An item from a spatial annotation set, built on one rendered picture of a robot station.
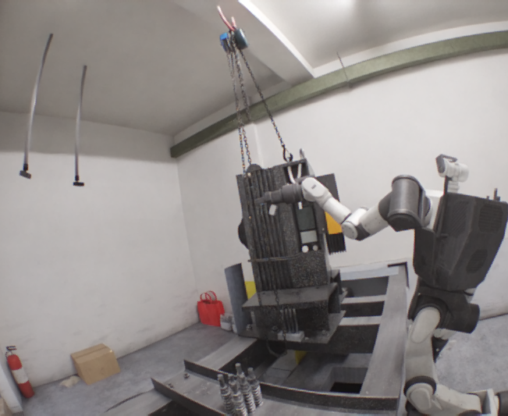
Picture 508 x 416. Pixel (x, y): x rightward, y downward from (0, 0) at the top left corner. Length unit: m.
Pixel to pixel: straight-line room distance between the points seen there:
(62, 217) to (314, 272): 2.51
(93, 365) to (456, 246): 2.79
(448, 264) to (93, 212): 3.03
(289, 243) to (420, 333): 0.84
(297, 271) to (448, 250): 0.87
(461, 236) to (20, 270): 3.07
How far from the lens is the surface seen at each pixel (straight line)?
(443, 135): 2.55
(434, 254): 0.82
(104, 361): 2.77
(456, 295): 0.94
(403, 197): 0.74
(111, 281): 3.04
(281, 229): 1.39
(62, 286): 2.87
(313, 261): 1.37
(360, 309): 1.74
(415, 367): 1.09
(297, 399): 0.91
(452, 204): 0.80
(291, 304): 1.20
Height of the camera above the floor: 1.30
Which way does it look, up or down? 4 degrees up
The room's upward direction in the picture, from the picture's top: 10 degrees counter-clockwise
